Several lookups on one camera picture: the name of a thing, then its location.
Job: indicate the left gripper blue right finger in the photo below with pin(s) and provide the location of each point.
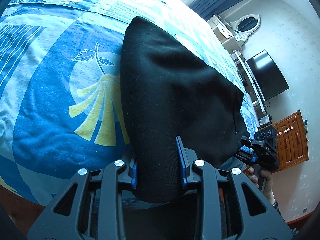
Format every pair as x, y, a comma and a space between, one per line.
183, 161

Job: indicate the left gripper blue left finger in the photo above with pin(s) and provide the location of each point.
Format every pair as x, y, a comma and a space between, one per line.
133, 174

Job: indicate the black studded pants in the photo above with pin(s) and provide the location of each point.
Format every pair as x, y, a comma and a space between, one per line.
168, 92

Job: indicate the person's right hand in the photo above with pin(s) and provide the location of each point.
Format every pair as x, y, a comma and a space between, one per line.
267, 191

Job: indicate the brown wooden cabinet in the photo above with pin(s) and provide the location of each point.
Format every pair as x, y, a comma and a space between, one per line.
290, 136

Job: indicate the white TV stand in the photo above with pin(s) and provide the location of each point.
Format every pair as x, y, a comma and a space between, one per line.
252, 89

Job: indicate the black flat television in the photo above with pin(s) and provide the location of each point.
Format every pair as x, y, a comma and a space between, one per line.
267, 75

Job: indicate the white dressing table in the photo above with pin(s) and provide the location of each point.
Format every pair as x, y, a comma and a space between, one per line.
229, 39

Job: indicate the white oval vanity mirror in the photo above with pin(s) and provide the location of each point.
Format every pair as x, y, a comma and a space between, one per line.
246, 26

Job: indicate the blue patterned bed sheet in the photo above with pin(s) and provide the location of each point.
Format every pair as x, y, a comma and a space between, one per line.
60, 84

